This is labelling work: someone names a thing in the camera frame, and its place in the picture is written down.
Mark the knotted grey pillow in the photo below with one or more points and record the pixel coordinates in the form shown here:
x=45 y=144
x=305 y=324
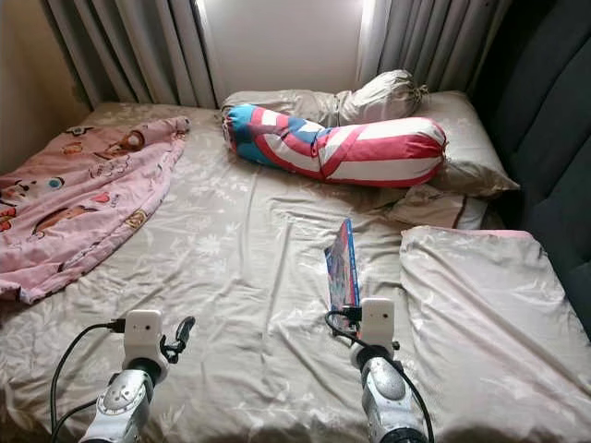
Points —
x=379 y=95

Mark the grey floral bedsheet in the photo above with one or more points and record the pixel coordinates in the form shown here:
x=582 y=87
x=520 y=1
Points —
x=259 y=268

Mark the grey pleated curtain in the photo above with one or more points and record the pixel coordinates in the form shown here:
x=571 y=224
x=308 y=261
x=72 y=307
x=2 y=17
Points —
x=434 y=41
x=129 y=51

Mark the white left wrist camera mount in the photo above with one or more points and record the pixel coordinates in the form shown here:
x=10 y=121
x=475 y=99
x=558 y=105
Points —
x=143 y=332

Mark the dark grey upholstered chair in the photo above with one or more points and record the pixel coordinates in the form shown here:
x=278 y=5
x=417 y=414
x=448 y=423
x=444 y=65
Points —
x=545 y=120

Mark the pink cartoon print blanket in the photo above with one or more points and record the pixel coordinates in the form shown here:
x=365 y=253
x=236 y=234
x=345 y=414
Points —
x=74 y=203

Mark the bright white window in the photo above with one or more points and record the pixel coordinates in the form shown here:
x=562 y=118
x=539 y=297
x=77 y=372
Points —
x=286 y=46

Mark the grey pillow with dark stripe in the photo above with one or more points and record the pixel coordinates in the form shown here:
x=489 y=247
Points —
x=434 y=210

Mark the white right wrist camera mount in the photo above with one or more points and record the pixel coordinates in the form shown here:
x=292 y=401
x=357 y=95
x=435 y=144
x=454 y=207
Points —
x=379 y=321

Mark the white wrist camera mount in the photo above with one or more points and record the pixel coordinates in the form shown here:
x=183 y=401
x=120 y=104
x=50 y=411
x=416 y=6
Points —
x=379 y=321
x=143 y=332

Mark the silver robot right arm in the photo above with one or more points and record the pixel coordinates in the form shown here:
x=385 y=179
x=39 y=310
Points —
x=383 y=397

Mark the colourful cartoon book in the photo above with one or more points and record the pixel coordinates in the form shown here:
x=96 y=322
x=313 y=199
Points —
x=342 y=272

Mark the red white blue bolster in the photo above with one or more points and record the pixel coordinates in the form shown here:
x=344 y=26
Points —
x=379 y=152

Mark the big grey pillow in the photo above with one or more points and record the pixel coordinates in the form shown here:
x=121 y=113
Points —
x=471 y=143

